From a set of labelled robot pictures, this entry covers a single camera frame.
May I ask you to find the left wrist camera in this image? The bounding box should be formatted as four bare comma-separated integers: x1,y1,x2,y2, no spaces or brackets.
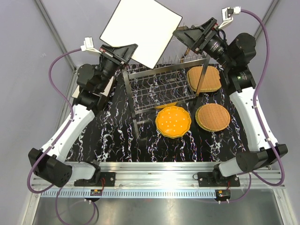
81,37,101,54

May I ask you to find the orange ceramic plate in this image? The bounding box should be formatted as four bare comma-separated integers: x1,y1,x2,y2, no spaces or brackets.
155,105,192,132

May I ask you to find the orange rounded-square wicker plate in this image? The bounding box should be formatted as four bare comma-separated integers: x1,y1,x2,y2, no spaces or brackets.
187,66,222,92

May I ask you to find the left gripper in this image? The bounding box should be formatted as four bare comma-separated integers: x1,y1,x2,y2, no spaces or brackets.
96,43,137,92

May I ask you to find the stainless steel dish rack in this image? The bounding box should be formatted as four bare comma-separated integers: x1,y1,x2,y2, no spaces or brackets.
122,37,210,138

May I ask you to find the white black-rimmed square plate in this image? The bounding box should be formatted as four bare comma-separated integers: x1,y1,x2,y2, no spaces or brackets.
71,77,115,99

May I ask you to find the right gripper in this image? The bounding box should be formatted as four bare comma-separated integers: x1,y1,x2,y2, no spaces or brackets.
173,17,234,69

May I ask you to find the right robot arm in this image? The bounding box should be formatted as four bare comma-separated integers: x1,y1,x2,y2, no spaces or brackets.
173,18,288,186

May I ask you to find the green ceramic plate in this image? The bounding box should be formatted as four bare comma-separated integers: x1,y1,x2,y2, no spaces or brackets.
159,129,187,139

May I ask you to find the black rimmed square plate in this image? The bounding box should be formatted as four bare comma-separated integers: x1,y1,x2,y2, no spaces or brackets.
99,0,182,69

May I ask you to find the aluminium mounting rail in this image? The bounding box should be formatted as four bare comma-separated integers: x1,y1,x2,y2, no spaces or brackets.
30,162,281,190

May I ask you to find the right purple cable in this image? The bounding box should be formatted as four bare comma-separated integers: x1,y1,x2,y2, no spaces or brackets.
234,9,285,203

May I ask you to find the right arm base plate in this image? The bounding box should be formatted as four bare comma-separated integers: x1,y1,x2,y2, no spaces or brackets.
197,172,240,187

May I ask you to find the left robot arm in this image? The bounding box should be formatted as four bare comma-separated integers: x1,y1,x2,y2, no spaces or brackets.
27,44,138,189

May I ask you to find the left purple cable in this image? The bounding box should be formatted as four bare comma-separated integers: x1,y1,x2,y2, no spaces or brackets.
27,48,98,225

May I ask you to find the round brown wicker plate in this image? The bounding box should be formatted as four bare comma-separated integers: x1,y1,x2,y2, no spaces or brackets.
198,103,231,131

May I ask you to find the slotted cable duct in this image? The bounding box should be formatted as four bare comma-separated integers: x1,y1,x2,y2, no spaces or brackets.
42,188,216,199

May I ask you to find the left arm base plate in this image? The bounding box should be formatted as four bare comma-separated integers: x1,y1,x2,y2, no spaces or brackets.
74,172,116,187

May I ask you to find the purple cable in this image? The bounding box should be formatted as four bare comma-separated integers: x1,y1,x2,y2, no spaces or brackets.
27,48,98,225
234,9,285,203

